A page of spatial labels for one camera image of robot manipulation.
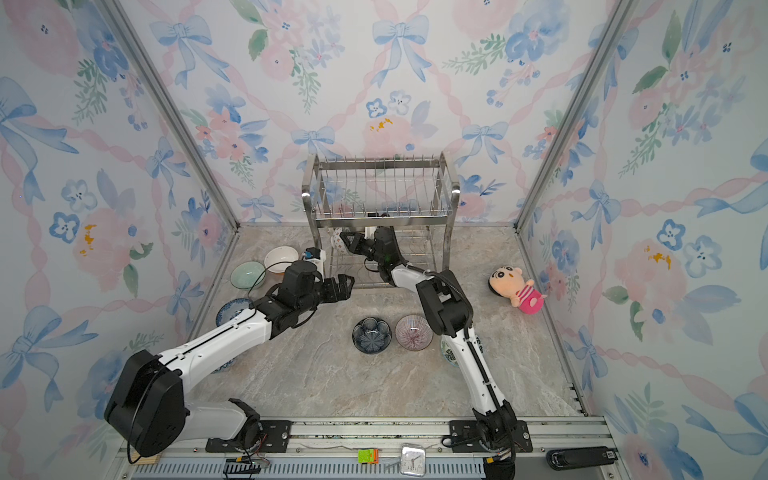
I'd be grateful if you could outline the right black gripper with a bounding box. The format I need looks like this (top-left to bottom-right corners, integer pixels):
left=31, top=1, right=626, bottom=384
left=340, top=233, right=386, bottom=269

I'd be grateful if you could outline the green white patterned bowl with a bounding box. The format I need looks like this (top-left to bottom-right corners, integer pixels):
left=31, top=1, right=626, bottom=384
left=330, top=227, right=347, bottom=252

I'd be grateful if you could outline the dark blue flower bowl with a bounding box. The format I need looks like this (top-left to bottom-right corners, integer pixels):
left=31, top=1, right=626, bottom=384
left=352, top=317, right=392, bottom=355

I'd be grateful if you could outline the stainless steel dish rack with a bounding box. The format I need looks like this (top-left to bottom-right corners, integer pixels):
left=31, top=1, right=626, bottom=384
left=301, top=153, right=461, bottom=288

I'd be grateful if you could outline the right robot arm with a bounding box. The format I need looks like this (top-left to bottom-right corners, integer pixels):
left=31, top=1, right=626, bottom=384
left=339, top=227, right=519, bottom=450

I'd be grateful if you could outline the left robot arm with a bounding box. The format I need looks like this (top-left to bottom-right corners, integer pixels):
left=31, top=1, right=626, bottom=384
left=104, top=260, right=355, bottom=457

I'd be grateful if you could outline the white orange bowl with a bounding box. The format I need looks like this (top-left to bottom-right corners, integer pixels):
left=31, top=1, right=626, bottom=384
left=264, top=246, right=299, bottom=275

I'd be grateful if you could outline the pink purple glass bowl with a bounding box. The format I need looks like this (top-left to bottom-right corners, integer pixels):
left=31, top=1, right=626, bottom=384
left=395, top=315, right=434, bottom=352

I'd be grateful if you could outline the pale green bowl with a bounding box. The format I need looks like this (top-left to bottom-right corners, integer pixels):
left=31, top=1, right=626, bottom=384
left=230, top=261, right=266, bottom=290

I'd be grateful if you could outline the blue white patterned bowl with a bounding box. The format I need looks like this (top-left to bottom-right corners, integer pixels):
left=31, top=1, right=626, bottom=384
left=215, top=298, right=251, bottom=327

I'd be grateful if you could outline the green leaf pattern bowl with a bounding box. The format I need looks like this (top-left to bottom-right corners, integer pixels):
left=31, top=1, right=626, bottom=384
left=440, top=336, right=458, bottom=367

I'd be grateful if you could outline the blue mesh pattern bowl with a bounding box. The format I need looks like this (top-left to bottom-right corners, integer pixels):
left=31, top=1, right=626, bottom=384
left=213, top=357, right=237, bottom=374

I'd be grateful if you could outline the plush doll pink shirt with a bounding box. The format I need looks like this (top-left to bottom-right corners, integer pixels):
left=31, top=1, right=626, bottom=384
left=488, top=266, right=546, bottom=315

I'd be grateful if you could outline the green orange small block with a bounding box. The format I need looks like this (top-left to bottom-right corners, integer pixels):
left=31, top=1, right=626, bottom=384
left=357, top=448, right=380, bottom=464

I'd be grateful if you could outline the small silver alarm clock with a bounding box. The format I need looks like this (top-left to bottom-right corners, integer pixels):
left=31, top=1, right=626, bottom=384
left=399, top=444, right=426, bottom=477

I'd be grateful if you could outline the wooden block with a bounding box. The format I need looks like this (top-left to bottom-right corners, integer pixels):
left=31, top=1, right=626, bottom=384
left=129, top=454, right=161, bottom=465

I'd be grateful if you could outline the black stapler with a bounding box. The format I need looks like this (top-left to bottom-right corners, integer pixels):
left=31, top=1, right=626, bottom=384
left=545, top=446, right=618, bottom=471

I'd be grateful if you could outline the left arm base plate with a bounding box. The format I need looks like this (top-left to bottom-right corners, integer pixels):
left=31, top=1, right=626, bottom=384
left=205, top=420, right=293, bottom=454

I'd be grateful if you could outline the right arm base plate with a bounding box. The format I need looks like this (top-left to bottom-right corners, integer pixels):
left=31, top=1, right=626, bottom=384
left=442, top=420, right=534, bottom=454

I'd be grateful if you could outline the black connector with wires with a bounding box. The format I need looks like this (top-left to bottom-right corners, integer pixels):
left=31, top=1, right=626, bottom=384
left=222, top=457, right=262, bottom=480

